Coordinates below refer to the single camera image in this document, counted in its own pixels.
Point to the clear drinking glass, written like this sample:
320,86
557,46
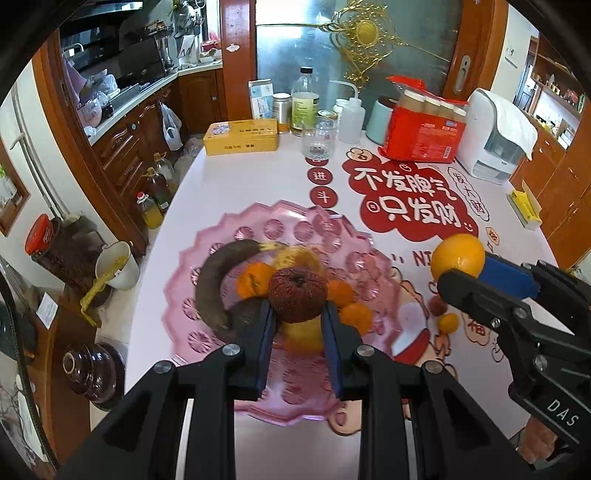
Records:
318,138

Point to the small lidded jar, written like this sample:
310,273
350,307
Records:
328,117

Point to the gold wall ornament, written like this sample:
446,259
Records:
367,32

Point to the red-lid dark jar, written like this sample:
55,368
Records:
46,244

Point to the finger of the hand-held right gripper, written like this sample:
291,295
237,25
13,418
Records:
508,277
471,295

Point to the small yellow kumquat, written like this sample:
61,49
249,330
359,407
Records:
448,323

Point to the yellow tin box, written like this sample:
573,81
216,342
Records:
242,137

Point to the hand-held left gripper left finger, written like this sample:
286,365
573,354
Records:
267,341

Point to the white plastic pitcher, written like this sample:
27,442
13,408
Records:
117,267

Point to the wooden kitchen counter cabinet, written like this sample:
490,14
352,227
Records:
129,147

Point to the glass bottle black cap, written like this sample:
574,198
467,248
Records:
304,108

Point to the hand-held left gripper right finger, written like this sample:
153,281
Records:
333,350

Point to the cartoon printed table cover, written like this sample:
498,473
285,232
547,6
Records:
415,184

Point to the wooden door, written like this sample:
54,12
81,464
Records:
480,46

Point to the teal round container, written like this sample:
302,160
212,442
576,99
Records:
379,122

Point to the large reddish-brown bumpy fruit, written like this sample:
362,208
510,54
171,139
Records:
295,295

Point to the pink plastic fruit plate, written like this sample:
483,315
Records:
207,344

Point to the white plastic bag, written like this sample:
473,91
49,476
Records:
171,127

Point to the cooking oil bottle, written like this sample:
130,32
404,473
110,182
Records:
148,212
165,177
158,191

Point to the white blue carton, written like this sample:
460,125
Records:
261,99

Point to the yellow small open box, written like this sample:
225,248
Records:
524,205

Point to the wooden side cabinet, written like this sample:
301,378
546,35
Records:
558,194

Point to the blackened banana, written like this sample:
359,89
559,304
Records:
217,286

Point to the wooden framed picture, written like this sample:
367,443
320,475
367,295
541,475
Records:
11,189

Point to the white tissue dispenser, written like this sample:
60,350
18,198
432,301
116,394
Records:
496,134

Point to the red pack of bottles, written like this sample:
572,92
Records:
422,134

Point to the red yellow apple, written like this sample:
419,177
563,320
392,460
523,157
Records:
302,337

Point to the person's right hand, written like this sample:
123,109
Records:
538,443

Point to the dark clay pot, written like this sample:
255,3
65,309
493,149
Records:
90,374

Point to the yellow scoop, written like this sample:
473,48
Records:
97,290

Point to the white squeeze bottle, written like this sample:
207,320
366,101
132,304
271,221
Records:
350,120

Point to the metal tin can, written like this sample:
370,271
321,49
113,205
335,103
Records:
280,113

